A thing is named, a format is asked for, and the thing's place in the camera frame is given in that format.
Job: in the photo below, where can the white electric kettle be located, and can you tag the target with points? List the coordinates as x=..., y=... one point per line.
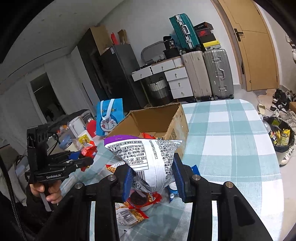
x=77, y=126

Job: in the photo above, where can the striped laundry basket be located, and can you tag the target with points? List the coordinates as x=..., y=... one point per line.
x=160, y=92

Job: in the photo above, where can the black refrigerator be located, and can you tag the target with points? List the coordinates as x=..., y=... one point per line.
x=110, y=68

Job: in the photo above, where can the blue Oreo snack packet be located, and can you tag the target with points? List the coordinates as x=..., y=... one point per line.
x=172, y=188

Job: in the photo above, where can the small red snack packet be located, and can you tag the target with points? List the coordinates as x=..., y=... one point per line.
x=89, y=150

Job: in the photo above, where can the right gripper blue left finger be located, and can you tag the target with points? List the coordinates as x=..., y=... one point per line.
x=128, y=176

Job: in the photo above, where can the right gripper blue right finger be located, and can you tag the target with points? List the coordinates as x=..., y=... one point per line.
x=179, y=175

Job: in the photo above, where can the black bag on desk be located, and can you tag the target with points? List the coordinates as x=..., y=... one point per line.
x=171, y=50

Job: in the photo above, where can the trash bin with wrappers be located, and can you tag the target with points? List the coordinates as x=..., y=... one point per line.
x=282, y=137

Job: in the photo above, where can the silver hard suitcase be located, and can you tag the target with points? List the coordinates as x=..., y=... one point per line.
x=219, y=73

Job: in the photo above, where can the red packet inside box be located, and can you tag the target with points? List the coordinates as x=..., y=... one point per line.
x=147, y=136

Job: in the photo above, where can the white drawer desk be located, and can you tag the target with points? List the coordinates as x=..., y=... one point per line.
x=175, y=74

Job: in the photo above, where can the brown SF cardboard box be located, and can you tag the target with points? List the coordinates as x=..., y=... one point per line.
x=167, y=122

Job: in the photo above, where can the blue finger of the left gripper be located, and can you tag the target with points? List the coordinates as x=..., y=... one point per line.
x=83, y=162
x=73, y=155

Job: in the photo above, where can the purple white snack bag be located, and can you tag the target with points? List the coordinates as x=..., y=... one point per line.
x=151, y=159

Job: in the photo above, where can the wooden door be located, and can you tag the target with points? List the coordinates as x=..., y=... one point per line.
x=251, y=42

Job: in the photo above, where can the yellow snack box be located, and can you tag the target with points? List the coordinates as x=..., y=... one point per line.
x=84, y=138

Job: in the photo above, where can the teal hard suitcase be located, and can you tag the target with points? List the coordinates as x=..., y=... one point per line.
x=185, y=32

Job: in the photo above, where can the orange white noodle snack bag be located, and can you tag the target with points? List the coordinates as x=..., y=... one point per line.
x=127, y=215

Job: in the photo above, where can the person's left hand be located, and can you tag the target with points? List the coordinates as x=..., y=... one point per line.
x=54, y=192

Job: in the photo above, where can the blue Doraemon gift bag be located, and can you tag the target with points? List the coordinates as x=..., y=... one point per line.
x=109, y=115

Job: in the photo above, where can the beige hard suitcase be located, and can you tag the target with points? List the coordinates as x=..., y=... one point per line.
x=197, y=74

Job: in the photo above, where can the cookie bread clear packet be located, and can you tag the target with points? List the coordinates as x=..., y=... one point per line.
x=143, y=201

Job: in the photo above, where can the stack of shoe boxes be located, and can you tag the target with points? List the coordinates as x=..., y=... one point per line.
x=206, y=37

